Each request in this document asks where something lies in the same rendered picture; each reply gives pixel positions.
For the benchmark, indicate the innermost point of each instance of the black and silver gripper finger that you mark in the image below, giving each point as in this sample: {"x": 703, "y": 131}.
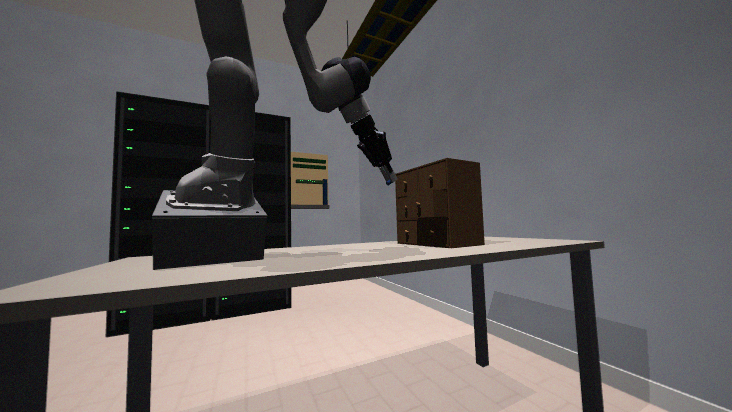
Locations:
{"x": 372, "y": 157}
{"x": 382, "y": 150}

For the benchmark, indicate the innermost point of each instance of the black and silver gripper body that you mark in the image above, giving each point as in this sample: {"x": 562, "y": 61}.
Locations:
{"x": 365, "y": 127}

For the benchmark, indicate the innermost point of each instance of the brown wooden drawer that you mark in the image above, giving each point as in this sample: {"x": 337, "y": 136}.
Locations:
{"x": 435, "y": 232}
{"x": 427, "y": 204}
{"x": 433, "y": 177}
{"x": 409, "y": 232}
{"x": 407, "y": 183}
{"x": 402, "y": 208}

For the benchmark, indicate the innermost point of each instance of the brown wooden chest of drawers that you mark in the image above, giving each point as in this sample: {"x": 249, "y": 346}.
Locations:
{"x": 465, "y": 211}

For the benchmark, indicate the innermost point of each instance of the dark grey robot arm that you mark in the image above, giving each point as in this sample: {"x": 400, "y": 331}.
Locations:
{"x": 225, "y": 177}

